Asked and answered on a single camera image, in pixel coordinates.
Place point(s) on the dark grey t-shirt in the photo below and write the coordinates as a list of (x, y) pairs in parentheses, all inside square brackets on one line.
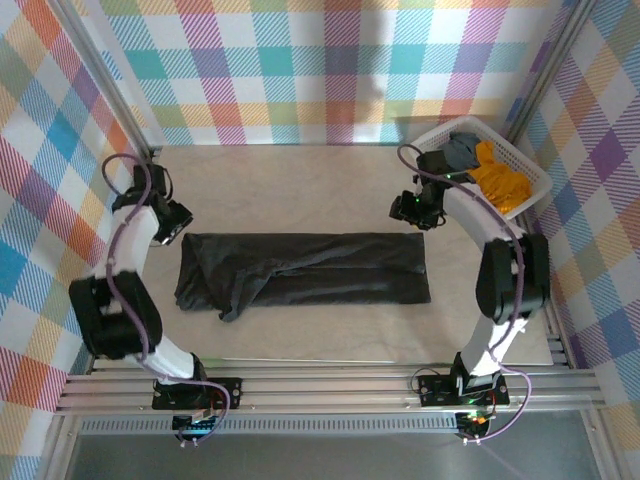
[(325, 270)]

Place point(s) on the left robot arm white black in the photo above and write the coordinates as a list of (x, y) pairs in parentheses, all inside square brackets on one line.
[(130, 250)]

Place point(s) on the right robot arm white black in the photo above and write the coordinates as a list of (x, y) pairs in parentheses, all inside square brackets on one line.
[(510, 280)]

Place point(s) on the blue-grey t-shirt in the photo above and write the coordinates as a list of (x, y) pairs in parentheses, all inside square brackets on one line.
[(462, 150)]

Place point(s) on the yellow t-shirt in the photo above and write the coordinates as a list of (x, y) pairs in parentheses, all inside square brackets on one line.
[(502, 187)]

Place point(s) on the white plastic basket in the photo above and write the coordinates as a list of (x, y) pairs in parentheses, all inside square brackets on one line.
[(530, 160)]

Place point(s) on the right controller board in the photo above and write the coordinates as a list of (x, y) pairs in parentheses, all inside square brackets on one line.
[(475, 420)]

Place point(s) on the controller board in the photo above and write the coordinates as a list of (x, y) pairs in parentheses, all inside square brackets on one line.
[(197, 425), (475, 420)]

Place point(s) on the left controller board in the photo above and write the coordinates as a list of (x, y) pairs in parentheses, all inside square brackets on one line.
[(197, 425)]

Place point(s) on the aluminium frame post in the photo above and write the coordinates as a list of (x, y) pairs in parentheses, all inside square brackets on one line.
[(550, 65), (95, 75)]

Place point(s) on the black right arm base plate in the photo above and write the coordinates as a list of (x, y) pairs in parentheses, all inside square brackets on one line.
[(435, 390)]

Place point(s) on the aluminium side rail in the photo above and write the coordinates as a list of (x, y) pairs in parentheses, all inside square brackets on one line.
[(559, 345)]

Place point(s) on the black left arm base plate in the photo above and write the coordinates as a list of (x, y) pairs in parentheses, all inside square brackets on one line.
[(225, 392)]

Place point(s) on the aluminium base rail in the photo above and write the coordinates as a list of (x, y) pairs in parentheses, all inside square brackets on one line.
[(325, 392)]

